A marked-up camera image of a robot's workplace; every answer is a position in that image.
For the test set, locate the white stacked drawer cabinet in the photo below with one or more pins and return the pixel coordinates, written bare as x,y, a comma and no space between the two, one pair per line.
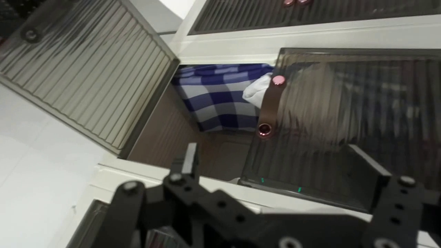
248,46

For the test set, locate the blue checkered cloth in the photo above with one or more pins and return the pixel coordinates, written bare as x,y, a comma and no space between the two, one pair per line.
214,94

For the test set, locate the tinted cabinet door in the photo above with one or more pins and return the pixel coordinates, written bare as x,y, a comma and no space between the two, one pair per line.
95,65
343,119

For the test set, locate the white crumpled cloth inside cabinet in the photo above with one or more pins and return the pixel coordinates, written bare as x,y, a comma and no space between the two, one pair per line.
255,91

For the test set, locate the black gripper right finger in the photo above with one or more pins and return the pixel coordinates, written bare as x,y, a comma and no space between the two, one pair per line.
394,203

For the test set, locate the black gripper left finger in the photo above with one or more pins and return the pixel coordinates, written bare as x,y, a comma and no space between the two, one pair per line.
182,184

